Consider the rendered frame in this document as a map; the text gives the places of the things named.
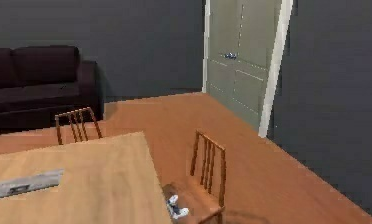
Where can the grey-green panelled room door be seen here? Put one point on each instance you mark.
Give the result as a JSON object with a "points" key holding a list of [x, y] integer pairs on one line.
{"points": [[242, 63]]}

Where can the brown wooden slatted chair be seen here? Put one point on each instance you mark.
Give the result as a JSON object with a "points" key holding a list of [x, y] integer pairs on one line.
{"points": [[78, 122], [207, 186]]}

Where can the white and blue small object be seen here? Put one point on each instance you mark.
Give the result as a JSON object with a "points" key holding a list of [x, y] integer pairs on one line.
{"points": [[176, 207]]}

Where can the light wooden table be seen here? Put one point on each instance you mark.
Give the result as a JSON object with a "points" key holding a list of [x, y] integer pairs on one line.
{"points": [[104, 186]]}

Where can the dark maroon sofa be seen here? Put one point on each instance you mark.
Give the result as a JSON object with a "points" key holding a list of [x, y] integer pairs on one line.
{"points": [[37, 86]]}

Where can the grey flat remote control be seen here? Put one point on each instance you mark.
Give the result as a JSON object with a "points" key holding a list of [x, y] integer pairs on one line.
{"points": [[25, 182]]}

